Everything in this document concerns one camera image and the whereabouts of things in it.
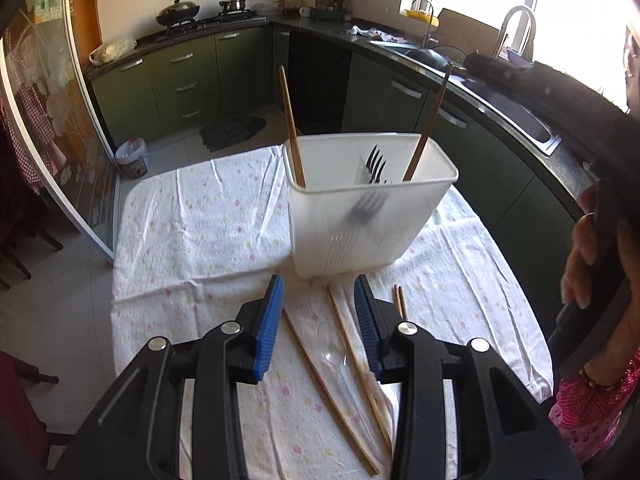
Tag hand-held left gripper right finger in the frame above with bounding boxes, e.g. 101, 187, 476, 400
352, 275, 583, 480

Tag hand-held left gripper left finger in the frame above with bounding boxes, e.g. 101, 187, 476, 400
52, 274, 286, 480

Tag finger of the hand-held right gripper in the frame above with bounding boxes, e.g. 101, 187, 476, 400
462, 52, 540, 103

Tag clear plastic spoon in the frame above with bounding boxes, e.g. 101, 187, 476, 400
316, 321, 382, 447

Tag white plastic utensil basket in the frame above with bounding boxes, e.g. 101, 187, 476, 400
282, 132, 460, 281

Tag black plastic fork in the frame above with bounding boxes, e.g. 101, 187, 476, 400
349, 144, 389, 227

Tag person's right forearm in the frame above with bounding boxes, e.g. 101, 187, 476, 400
582, 317, 640, 386

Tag person's right hand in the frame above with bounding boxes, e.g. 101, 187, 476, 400
560, 184, 601, 310

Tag steel kitchen sink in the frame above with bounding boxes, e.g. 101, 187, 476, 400
467, 79, 562, 157

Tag wooden cutting board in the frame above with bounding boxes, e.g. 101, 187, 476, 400
434, 8, 502, 57

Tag chrome kitchen faucet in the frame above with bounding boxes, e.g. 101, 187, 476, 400
494, 5, 538, 62

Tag black pan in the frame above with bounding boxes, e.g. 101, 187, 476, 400
403, 45, 452, 73

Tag yellow sink rack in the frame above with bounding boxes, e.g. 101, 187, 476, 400
404, 0, 442, 29

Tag kitchen window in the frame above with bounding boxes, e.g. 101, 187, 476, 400
400, 0, 640, 108

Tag white floral tablecloth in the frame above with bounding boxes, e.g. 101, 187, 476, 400
109, 143, 555, 480

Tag white cloth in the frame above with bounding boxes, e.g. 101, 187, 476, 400
347, 24, 409, 44

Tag dark floor mat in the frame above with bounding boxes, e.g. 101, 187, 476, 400
199, 114, 268, 154

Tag small trash bin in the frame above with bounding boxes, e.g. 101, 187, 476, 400
114, 137, 150, 180

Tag pink floral clothing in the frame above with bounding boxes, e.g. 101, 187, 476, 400
548, 372, 633, 467

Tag red chair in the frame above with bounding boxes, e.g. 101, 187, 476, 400
0, 349, 68, 480

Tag green kitchen cabinets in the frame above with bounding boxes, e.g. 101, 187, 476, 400
87, 24, 592, 273

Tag dark wooden chair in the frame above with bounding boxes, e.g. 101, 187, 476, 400
0, 195, 65, 292

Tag gas stove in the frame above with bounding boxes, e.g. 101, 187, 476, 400
164, 9, 269, 37

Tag red checked cloth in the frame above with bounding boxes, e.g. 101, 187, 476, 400
0, 82, 67, 192

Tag frosted glass sliding door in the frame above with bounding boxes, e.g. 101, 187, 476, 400
0, 0, 122, 264

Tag white plastic bag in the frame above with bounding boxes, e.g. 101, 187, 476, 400
88, 36, 138, 66

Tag black wok with lid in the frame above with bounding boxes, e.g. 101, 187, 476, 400
154, 0, 201, 27

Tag beaded bracelet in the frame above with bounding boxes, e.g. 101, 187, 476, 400
579, 366, 627, 390

